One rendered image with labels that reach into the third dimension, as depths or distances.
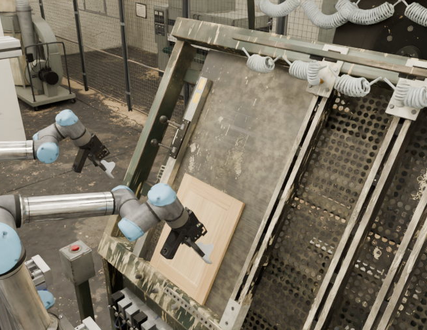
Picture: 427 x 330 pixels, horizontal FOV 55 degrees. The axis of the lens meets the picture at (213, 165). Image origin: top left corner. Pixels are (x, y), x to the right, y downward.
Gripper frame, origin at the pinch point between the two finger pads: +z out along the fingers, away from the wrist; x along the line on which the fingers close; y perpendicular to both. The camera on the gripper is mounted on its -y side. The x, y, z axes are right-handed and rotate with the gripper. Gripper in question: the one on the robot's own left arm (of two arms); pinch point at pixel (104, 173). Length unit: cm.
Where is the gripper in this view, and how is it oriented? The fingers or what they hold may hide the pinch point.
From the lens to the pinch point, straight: 196.5
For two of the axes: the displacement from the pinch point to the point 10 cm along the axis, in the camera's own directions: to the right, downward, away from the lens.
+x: -6.6, -3.6, 6.6
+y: 6.7, -6.8, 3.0
